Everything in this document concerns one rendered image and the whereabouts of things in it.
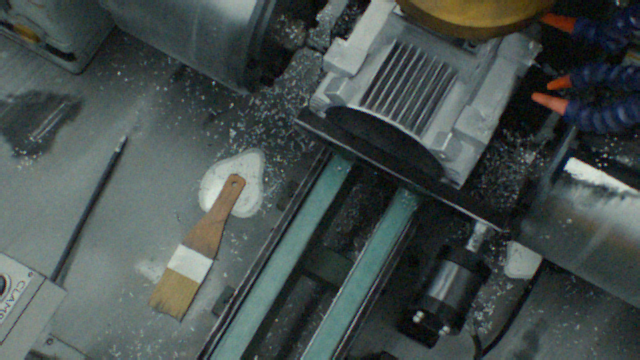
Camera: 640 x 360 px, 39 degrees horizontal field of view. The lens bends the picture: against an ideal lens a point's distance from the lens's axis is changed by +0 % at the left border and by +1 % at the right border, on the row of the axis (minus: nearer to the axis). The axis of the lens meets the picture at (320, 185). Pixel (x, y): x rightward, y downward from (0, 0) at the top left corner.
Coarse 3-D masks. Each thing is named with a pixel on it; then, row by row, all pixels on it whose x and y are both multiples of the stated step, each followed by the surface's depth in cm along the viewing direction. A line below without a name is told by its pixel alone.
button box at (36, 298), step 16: (0, 256) 91; (0, 272) 90; (16, 272) 89; (32, 272) 88; (16, 288) 88; (32, 288) 88; (48, 288) 89; (64, 288) 91; (0, 304) 88; (16, 304) 87; (32, 304) 88; (48, 304) 90; (0, 320) 86; (16, 320) 87; (32, 320) 89; (48, 320) 90; (0, 336) 86; (16, 336) 88; (32, 336) 89; (0, 352) 87; (16, 352) 88
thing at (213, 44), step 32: (128, 0) 96; (160, 0) 94; (192, 0) 92; (224, 0) 91; (256, 0) 90; (288, 0) 96; (320, 0) 107; (128, 32) 103; (160, 32) 97; (192, 32) 94; (224, 32) 92; (256, 32) 93; (288, 32) 96; (192, 64) 100; (224, 64) 95; (256, 64) 96; (288, 64) 108
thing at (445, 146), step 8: (336, 80) 94; (344, 80) 93; (328, 88) 94; (336, 88) 93; (344, 88) 93; (352, 88) 93; (328, 96) 94; (336, 96) 93; (344, 96) 93; (352, 96) 94; (344, 104) 94; (440, 136) 92; (448, 136) 91; (432, 144) 92; (440, 144) 91; (448, 144) 91; (456, 144) 92; (440, 152) 91; (448, 152) 91; (456, 152) 92; (440, 160) 93; (448, 160) 92
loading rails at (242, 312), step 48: (288, 192) 118; (336, 192) 107; (288, 240) 106; (384, 240) 106; (240, 288) 103; (288, 288) 111; (336, 288) 112; (384, 288) 114; (240, 336) 102; (336, 336) 102
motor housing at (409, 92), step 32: (384, 0) 99; (352, 32) 98; (384, 64) 94; (416, 64) 93; (512, 64) 96; (320, 96) 97; (384, 96) 92; (416, 96) 92; (448, 96) 93; (480, 96) 95; (352, 128) 105; (384, 128) 107; (416, 128) 90; (448, 128) 93; (416, 160) 105
